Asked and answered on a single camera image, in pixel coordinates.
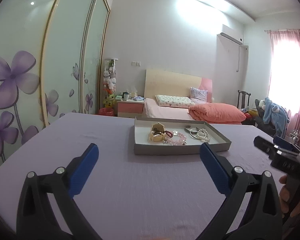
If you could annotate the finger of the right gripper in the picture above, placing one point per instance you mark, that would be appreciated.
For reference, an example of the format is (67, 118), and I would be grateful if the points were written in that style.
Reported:
(282, 143)
(272, 150)

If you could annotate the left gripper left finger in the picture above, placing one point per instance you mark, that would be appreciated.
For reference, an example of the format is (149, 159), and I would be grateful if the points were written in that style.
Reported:
(35, 216)

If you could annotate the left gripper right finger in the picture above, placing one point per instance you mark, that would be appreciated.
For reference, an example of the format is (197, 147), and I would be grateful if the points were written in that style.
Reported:
(262, 218)

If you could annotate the cream yellow wristwatch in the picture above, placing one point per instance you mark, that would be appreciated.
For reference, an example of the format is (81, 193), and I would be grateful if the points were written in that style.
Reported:
(157, 133)

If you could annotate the silver hoop bangle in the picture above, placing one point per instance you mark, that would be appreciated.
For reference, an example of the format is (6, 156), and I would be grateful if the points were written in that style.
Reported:
(198, 133)

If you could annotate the right hand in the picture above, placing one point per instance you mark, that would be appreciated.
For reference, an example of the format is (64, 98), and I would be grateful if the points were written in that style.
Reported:
(289, 197)

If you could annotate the blue plush clothing pile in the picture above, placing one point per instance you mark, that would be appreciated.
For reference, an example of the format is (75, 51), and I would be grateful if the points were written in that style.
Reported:
(271, 118)

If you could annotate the black wooden chair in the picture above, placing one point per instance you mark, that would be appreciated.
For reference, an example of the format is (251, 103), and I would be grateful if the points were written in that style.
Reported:
(243, 99)

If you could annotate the pink curtains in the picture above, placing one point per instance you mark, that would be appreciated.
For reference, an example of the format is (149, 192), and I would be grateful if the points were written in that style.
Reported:
(284, 85)

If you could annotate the coral folded duvet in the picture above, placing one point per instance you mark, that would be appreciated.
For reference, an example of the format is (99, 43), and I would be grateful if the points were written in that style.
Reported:
(217, 113)

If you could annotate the small patterned cushion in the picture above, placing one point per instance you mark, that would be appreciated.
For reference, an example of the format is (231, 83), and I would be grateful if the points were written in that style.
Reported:
(198, 94)

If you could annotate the lilac tablecloth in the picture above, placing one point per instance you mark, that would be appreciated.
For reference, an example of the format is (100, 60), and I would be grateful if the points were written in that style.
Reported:
(127, 196)

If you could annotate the grey shallow cardboard tray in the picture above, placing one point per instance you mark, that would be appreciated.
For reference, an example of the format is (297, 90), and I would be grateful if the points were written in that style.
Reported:
(178, 141)

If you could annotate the white floral pillow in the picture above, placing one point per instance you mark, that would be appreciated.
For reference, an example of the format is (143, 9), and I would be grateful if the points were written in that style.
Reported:
(174, 101)

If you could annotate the bed with pink sheet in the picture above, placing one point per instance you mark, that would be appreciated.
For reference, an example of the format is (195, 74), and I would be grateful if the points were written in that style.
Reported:
(172, 95)

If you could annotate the pink white nightstand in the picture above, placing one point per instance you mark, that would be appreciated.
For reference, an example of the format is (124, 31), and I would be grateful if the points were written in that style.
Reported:
(129, 109)

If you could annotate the red waste bin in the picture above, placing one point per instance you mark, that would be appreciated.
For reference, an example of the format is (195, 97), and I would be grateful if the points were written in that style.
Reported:
(106, 111)

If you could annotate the plush toy display column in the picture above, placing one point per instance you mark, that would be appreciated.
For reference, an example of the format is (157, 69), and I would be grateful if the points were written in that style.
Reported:
(109, 83)

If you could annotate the sliding wardrobe with flower print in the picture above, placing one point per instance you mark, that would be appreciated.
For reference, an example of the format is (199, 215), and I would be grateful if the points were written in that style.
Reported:
(51, 54)

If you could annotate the wall air conditioner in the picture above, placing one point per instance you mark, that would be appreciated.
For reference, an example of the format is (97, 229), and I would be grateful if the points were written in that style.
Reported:
(231, 35)

